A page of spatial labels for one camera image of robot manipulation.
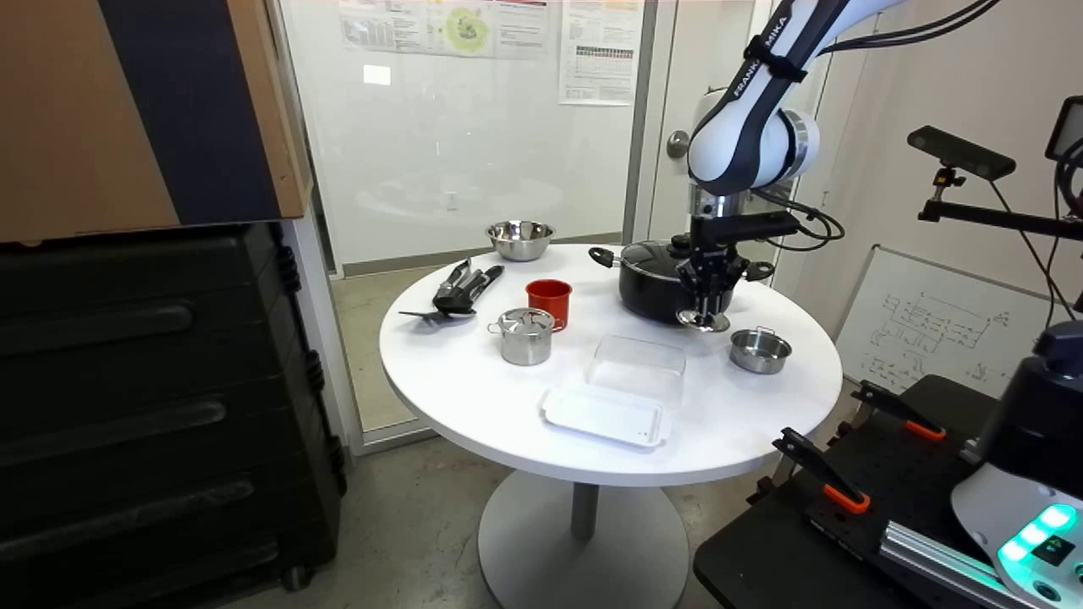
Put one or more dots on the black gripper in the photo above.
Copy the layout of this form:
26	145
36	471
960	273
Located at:
710	268

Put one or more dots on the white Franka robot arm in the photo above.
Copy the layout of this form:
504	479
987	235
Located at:
745	136

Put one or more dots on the large black cooking pot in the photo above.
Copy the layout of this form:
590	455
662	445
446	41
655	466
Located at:
648	294

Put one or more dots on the small silver pot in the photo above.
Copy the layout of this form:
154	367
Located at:
527	347
760	355

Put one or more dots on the glass lid with black knob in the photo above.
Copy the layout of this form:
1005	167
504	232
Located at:
655	263

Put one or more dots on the clear plastic container lid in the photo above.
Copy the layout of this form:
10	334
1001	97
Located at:
596	414

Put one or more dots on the clear plastic container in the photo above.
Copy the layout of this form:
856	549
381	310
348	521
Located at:
634	367

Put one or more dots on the red cup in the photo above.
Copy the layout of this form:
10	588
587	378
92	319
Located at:
548	306

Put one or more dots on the silver metal bowl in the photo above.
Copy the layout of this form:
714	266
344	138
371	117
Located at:
520	239

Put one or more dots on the black clamp with orange grip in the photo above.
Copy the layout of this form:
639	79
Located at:
831	479
902	410

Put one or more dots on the whiteboard with drawings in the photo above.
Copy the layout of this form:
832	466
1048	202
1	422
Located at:
934	325

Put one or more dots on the black perforated workbench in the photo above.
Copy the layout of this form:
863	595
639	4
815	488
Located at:
788	551

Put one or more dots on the white paper notice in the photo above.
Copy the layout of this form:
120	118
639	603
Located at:
596	55

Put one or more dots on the black slotted spatula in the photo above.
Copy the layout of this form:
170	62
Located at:
427	314

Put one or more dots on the poster with green circle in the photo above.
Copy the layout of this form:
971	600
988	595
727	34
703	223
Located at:
462	29

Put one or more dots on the black monitor screen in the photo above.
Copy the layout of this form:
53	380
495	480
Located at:
1068	129

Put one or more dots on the black hard case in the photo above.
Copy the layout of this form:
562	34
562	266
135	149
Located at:
145	418

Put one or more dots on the cardboard box with dark panel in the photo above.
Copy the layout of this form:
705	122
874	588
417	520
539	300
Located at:
67	113

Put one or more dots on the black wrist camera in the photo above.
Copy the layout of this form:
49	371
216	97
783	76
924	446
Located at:
745	223

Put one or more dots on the white table pedestal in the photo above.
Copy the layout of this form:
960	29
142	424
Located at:
581	551

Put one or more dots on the black stereo camera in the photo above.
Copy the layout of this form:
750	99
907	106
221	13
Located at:
960	149

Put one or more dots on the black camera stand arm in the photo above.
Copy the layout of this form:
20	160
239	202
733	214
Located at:
992	214

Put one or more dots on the aluminium extrusion rail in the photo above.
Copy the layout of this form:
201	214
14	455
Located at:
934	560

